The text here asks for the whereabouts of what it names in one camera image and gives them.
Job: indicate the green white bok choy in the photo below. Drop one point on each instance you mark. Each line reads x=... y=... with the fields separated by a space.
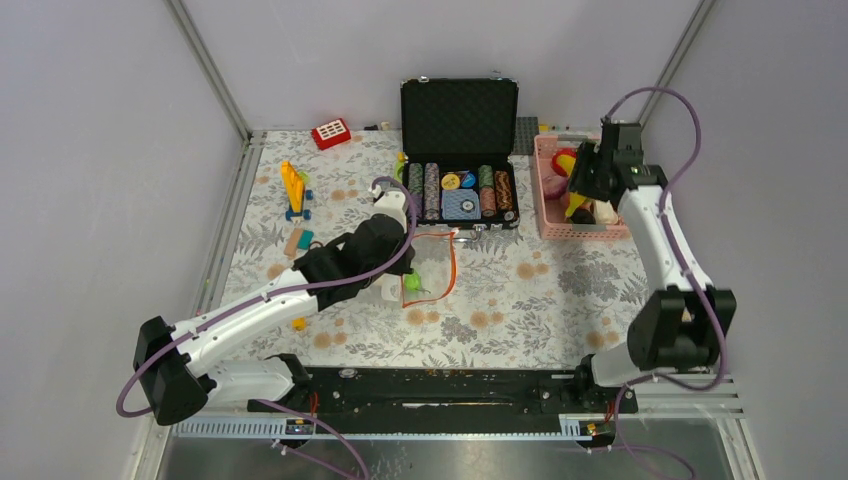
x=604 y=213

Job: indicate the clear orange-zip bag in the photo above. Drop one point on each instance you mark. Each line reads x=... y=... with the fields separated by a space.
x=435 y=260

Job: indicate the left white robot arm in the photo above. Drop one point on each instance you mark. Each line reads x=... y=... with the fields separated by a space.
x=184 y=368

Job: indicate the black poker chip case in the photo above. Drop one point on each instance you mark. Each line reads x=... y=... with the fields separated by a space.
x=457 y=140

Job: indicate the green yellow toy figure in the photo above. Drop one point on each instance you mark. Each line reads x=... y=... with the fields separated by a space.
x=399 y=167

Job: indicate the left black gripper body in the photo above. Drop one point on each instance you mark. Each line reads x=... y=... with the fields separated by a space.
x=403 y=266

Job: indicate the pink plastic basket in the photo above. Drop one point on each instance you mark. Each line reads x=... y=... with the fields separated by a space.
x=550 y=214

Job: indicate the grey building baseplate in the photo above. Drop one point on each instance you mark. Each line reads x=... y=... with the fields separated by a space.
x=526 y=128

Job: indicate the yellow toy banana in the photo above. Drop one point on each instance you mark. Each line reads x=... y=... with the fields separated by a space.
x=572 y=202

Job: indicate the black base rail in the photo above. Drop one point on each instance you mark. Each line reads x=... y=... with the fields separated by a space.
x=441 y=401

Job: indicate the yellow blue toy cart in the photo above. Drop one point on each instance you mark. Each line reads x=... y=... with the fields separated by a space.
x=298 y=195

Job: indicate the red toy strawberry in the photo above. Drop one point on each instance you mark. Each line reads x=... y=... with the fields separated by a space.
x=563 y=161

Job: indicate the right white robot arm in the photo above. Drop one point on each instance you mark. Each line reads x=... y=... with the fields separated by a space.
x=684 y=322

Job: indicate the wooden teal toy blocks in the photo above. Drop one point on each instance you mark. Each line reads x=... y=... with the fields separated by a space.
x=299 y=239

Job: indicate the dark toy eggplant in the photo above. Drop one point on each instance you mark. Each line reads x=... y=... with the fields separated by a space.
x=582 y=216

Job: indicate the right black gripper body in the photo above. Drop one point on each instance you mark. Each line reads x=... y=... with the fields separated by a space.
x=586 y=176

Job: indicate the floral table mat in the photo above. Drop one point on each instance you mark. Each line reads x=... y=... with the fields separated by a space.
x=520 y=301

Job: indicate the pink toy peach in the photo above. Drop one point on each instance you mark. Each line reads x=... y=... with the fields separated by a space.
x=554 y=187

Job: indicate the red white toy block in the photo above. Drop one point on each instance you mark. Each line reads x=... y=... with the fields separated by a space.
x=331 y=134

